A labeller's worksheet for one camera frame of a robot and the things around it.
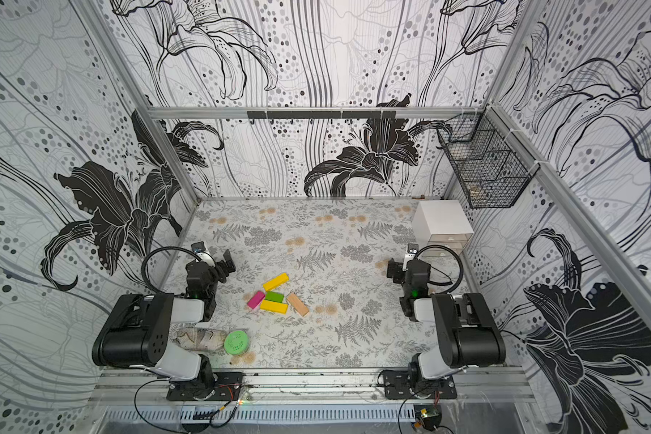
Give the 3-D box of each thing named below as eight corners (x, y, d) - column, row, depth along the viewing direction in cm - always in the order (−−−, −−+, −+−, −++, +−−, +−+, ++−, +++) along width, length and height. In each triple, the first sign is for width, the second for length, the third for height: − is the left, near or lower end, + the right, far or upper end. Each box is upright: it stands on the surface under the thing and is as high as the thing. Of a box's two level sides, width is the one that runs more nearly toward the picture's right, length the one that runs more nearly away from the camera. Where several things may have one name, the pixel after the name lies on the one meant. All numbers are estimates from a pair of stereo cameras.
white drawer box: (417, 257, 102) (427, 234, 91) (409, 224, 112) (417, 200, 101) (459, 257, 102) (474, 234, 91) (447, 223, 112) (459, 200, 101)
